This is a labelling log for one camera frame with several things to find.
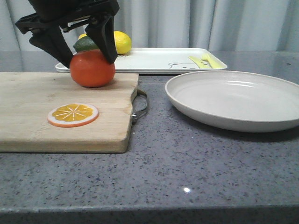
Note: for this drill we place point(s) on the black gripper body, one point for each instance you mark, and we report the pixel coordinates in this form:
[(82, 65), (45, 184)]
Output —
[(68, 14)]

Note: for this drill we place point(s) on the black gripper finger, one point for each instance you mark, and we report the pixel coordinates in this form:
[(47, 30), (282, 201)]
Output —
[(101, 31), (52, 41)]

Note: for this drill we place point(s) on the orange mandarin fruit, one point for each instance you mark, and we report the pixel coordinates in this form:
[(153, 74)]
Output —
[(91, 69)]

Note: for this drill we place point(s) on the beige round plate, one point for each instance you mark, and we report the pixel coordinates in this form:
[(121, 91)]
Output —
[(237, 101)]

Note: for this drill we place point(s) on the white rectangular bear tray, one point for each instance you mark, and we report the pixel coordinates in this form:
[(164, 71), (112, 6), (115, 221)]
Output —
[(163, 61)]

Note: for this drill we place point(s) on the yellow lemon behind lime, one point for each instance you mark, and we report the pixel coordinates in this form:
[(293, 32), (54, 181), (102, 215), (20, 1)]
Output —
[(81, 36)]

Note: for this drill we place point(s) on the dark green lime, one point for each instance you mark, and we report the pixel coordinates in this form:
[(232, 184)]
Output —
[(84, 44)]

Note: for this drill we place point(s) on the wooden cutting board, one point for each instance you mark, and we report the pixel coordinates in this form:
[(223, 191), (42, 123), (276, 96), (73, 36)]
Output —
[(27, 98)]

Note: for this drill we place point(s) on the orange slice piece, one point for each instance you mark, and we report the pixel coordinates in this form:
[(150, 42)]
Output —
[(73, 115)]

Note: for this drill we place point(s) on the grey curtain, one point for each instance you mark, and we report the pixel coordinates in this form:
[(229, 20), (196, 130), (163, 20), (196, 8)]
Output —
[(229, 25)]

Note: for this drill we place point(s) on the metal cutting board handle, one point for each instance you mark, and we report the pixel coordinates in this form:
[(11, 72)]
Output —
[(140, 105)]

